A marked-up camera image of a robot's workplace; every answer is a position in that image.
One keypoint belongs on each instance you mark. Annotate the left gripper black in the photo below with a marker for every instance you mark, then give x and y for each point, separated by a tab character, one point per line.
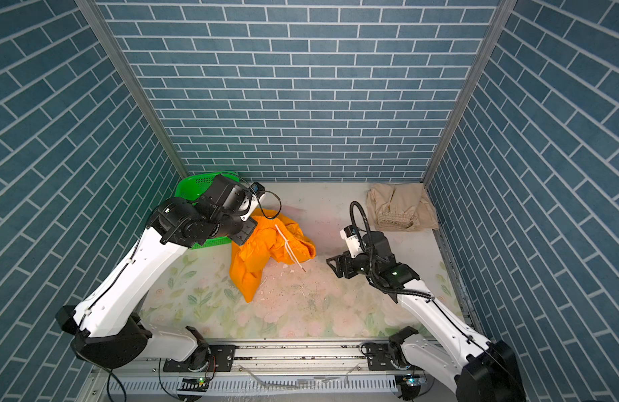
242	236

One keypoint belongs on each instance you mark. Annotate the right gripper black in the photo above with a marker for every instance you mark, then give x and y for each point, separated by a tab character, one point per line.
341	259

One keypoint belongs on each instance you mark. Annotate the green plastic basket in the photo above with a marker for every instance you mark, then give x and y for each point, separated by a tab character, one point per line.
192	188

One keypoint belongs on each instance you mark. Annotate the beige shorts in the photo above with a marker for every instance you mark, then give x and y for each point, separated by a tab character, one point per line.
400	207

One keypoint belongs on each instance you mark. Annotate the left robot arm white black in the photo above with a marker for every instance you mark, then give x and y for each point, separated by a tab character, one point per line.
106	330

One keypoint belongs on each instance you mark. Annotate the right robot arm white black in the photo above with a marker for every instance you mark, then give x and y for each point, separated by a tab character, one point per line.
465	361

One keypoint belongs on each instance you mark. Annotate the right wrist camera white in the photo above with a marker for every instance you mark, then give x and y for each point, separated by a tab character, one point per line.
350	234

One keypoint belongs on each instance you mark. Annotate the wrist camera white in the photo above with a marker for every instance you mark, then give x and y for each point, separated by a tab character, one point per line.
227	199
350	234

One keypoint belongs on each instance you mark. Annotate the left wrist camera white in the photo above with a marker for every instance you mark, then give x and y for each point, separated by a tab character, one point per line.
227	199

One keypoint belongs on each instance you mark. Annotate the orange shorts white drawstring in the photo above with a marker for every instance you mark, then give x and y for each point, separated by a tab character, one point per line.
289	249

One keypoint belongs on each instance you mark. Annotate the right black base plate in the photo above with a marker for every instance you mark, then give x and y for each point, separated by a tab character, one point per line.
387	357

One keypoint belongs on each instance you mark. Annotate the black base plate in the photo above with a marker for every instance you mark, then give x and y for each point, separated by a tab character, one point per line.
218	358
387	357

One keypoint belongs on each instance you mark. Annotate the aluminium front rail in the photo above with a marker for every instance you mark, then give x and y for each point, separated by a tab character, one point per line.
262	369

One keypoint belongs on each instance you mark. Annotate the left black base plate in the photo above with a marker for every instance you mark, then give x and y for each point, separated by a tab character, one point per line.
218	358

